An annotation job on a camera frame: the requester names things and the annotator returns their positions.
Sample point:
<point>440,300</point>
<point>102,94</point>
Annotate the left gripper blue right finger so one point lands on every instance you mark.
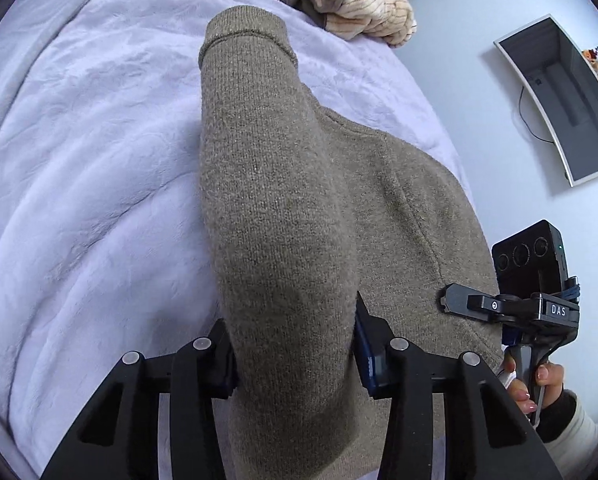
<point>486,436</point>

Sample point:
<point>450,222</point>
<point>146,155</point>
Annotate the white sleeve forearm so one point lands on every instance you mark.
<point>570,436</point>

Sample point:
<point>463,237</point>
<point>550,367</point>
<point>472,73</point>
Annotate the black camera box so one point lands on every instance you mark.
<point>530,261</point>

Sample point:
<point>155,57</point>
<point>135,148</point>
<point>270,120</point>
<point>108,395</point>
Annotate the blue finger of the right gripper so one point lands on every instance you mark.
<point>470,303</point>

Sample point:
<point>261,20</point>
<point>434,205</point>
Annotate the wall mounted television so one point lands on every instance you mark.
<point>562,81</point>

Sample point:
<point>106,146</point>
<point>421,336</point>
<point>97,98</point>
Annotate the lavender plush bed blanket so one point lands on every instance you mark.
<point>102,248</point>

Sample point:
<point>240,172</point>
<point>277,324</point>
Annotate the olive knit sweater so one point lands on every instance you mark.
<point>307,213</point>

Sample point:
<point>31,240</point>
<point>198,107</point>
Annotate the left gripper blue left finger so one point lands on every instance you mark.
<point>115,434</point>

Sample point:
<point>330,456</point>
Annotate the person right hand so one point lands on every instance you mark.
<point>550,377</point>

